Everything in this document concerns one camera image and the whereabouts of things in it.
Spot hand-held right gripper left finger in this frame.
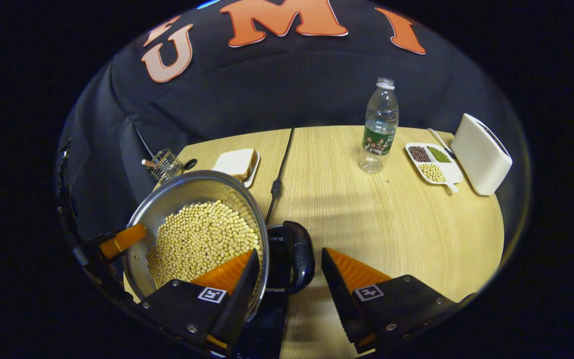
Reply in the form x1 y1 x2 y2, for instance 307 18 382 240
140 248 261 355

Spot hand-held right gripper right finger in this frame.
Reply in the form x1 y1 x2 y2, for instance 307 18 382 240
321 247 459 355

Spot black induction cooktop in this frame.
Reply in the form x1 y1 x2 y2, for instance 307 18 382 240
232 222 317 359

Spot steel pot with black handle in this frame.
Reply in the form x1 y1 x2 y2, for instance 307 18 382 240
124 170 316 322

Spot pile of soybeans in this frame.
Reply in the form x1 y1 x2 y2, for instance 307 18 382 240
146 199 263 289

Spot sandwich with lettuce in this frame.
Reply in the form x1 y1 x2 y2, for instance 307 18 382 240
211 148 258 182

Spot white sandwich plate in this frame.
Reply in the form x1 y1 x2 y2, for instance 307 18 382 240
242 152 261 189

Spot white divided bean tray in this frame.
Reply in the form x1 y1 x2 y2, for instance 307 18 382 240
405 142 464 193

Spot clear plastic water bottle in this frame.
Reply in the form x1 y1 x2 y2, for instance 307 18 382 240
358 77 400 174

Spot white spoon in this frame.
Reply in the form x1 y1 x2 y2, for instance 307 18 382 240
427 128 456 160

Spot white toaster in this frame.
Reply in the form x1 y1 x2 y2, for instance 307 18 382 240
450 113 513 196

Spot small metal wire rack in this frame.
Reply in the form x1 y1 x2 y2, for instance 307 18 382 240
141 148 185 184

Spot black power cable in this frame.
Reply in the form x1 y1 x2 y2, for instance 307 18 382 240
265 127 295 226

